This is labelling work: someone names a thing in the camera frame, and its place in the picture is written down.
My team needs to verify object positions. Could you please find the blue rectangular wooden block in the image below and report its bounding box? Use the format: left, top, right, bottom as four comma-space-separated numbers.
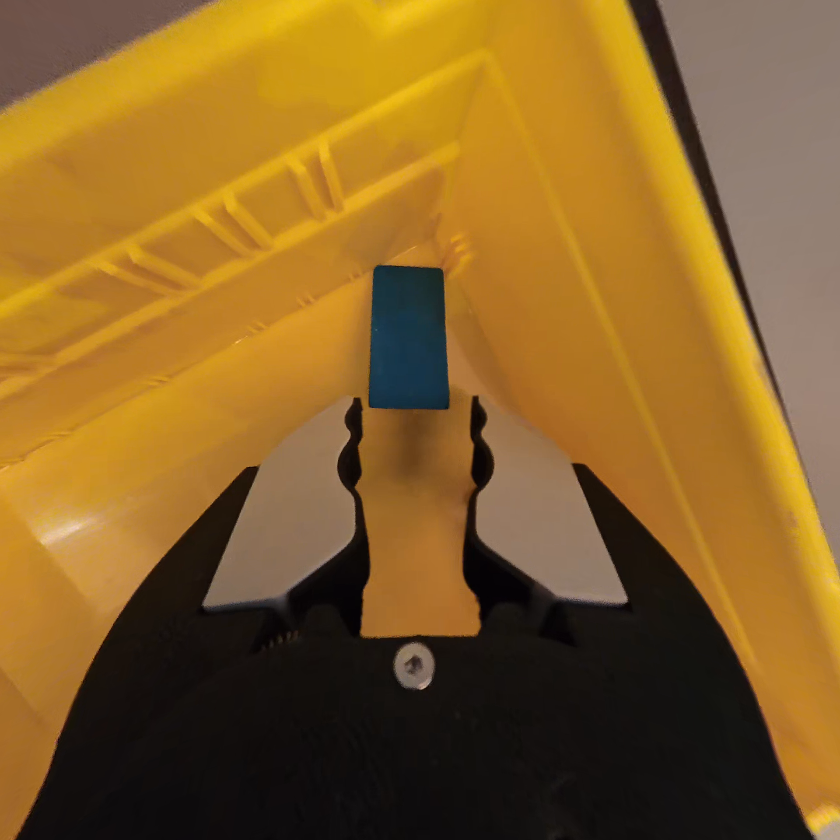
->
369, 264, 450, 411

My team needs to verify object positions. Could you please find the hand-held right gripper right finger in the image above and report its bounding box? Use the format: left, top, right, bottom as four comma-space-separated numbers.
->
462, 395, 629, 637

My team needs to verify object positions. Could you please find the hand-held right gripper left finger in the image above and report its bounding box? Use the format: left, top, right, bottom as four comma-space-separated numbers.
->
202, 395, 370, 632

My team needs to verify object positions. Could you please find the yellow plastic bin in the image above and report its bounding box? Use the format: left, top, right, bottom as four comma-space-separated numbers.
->
0, 0, 840, 840

